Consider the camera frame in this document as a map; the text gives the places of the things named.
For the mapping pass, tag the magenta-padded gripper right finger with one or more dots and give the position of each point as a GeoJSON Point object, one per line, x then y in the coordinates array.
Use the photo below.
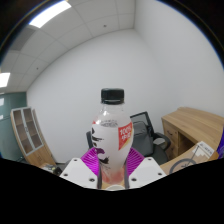
{"type": "Point", "coordinates": [146, 171]}

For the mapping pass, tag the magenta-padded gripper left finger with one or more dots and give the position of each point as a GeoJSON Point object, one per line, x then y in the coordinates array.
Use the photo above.
{"type": "Point", "coordinates": [78, 171]}

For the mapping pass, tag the clear black-capped drink bottle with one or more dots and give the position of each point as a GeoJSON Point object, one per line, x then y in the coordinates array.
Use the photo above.
{"type": "Point", "coordinates": [111, 140]}

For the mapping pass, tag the grey backpack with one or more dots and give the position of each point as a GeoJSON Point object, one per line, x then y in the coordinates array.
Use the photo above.
{"type": "Point", "coordinates": [143, 138]}

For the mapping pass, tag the wooden glass-door shelf cabinet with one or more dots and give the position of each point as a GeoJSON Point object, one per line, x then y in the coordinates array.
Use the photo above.
{"type": "Point", "coordinates": [31, 136]}

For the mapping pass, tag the wooden side desk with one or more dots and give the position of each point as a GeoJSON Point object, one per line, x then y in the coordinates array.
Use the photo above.
{"type": "Point", "coordinates": [190, 125]}

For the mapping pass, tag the long ceiling light panel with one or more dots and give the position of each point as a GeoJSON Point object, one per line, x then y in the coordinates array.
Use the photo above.
{"type": "Point", "coordinates": [50, 14]}
{"type": "Point", "coordinates": [4, 80]}

